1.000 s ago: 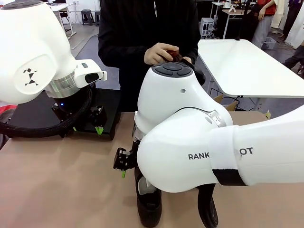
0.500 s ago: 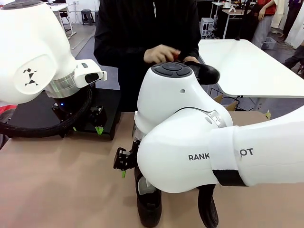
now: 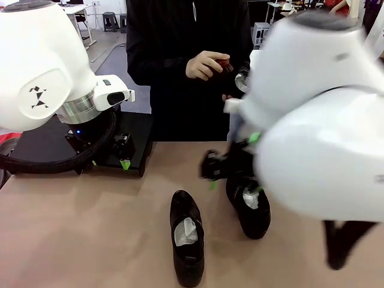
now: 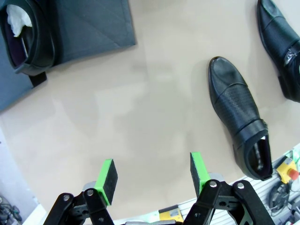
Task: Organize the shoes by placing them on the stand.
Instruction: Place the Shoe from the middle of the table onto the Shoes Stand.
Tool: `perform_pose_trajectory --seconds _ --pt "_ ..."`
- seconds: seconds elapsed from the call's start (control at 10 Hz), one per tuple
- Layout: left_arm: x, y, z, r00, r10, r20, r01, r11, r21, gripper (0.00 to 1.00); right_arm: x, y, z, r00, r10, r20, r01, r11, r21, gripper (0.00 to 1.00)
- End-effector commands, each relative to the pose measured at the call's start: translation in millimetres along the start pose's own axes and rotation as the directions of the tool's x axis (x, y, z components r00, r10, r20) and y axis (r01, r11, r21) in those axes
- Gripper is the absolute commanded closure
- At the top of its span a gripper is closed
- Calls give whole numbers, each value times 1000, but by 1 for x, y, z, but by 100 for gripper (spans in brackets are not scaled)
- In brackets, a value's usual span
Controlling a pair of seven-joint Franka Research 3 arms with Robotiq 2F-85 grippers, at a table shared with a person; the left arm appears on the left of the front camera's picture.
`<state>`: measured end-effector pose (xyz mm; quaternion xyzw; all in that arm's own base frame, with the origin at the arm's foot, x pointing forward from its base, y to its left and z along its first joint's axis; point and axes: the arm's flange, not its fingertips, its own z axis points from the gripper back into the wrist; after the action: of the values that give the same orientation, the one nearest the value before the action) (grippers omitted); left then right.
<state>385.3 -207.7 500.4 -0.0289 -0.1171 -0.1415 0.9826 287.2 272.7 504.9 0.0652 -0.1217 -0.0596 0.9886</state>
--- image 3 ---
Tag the red-brown shoe brush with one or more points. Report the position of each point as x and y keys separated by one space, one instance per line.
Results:
x=225 y=64

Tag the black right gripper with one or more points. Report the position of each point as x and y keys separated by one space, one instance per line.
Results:
x=240 y=162

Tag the mannequin in red top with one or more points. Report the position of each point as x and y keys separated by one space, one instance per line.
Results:
x=340 y=6

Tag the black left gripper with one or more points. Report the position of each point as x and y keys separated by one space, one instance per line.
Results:
x=81 y=141

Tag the person's left hand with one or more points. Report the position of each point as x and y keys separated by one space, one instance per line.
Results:
x=227 y=98

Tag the person's right hand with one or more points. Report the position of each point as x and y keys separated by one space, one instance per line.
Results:
x=201 y=66

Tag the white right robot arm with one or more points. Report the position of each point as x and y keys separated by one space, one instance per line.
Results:
x=315 y=135

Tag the standing person dark clothes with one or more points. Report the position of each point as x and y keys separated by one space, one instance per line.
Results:
x=372 y=12

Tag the grey plastic step stool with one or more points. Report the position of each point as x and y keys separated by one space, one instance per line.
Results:
x=124 y=22
x=110 y=21

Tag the white computer case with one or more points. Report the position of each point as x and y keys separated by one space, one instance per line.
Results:
x=259 y=33

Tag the person in black jacket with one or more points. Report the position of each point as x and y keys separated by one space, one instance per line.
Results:
x=168 y=36

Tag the mannequin in cream garment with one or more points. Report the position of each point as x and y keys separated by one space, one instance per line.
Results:
x=357 y=9

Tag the person's right forearm black sleeve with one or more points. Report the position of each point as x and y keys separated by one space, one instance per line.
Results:
x=159 y=70

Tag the white stuffing paper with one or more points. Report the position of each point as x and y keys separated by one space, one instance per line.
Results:
x=242 y=81
x=186 y=232
x=251 y=199

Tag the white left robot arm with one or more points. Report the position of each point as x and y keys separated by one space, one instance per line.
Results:
x=36 y=60

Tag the white office desk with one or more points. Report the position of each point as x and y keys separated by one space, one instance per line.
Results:
x=75 y=9

